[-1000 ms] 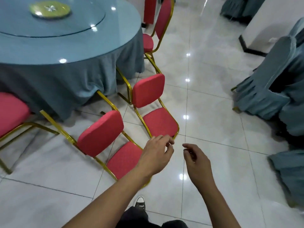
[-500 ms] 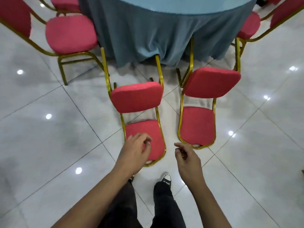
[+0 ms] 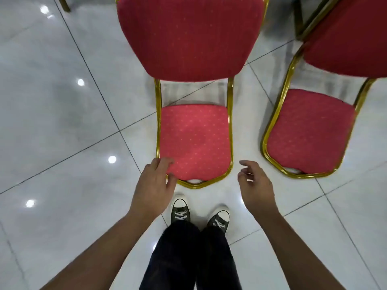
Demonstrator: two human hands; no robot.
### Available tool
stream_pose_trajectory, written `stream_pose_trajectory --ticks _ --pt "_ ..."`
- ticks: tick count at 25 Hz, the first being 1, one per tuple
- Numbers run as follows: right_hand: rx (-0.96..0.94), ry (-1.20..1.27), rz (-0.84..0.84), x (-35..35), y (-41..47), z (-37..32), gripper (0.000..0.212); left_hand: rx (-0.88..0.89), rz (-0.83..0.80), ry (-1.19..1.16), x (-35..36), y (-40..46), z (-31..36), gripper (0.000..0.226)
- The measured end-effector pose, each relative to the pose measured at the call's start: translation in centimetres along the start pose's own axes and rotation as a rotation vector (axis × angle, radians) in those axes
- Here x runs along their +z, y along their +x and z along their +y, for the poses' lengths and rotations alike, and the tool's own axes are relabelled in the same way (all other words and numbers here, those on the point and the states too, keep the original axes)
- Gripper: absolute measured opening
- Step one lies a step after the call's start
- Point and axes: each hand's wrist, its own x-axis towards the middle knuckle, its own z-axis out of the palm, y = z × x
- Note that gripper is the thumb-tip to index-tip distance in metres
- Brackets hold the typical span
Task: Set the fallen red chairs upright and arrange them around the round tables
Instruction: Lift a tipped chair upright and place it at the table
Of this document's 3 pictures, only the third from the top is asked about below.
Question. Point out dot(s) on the person's right forearm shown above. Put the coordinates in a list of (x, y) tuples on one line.
[(302, 256)]

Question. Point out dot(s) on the black trousers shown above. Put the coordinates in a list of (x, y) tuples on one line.
[(187, 259)]

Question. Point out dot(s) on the black white canvas sneaker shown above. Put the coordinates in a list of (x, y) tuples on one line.
[(219, 221), (180, 212)]

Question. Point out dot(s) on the red chair gold frame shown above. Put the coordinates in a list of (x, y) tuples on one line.
[(193, 138), (311, 132), (64, 4)]

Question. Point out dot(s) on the person's right hand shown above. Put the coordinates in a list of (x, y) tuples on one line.
[(260, 196)]

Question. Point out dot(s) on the person's left forearm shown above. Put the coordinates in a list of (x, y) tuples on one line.
[(99, 256)]

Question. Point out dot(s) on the person's left hand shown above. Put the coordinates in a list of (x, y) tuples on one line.
[(152, 193)]

